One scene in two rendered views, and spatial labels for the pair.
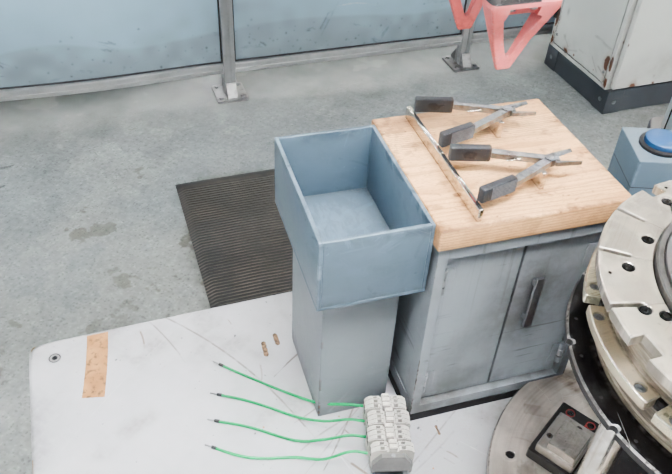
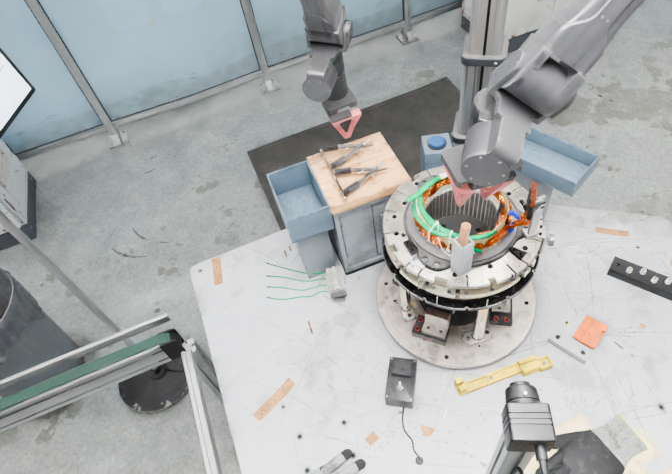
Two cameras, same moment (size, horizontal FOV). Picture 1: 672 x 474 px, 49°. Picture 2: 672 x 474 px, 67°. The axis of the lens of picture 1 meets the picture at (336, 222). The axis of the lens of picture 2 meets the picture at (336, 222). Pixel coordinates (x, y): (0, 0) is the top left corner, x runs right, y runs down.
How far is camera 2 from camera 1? 0.55 m
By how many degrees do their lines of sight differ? 12
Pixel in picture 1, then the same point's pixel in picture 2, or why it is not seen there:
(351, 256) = (299, 223)
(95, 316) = (218, 234)
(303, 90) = not seen: hidden behind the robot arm
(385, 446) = (334, 288)
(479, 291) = (358, 223)
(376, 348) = (325, 250)
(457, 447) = (366, 283)
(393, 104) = (366, 75)
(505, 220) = (356, 199)
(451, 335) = (353, 241)
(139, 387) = (236, 277)
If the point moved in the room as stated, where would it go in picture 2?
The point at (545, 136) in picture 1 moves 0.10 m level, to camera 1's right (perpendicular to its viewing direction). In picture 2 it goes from (379, 153) to (420, 148)
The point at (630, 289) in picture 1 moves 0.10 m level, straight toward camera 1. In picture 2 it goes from (392, 226) to (372, 262)
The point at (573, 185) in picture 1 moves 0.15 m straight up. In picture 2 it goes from (387, 177) to (383, 128)
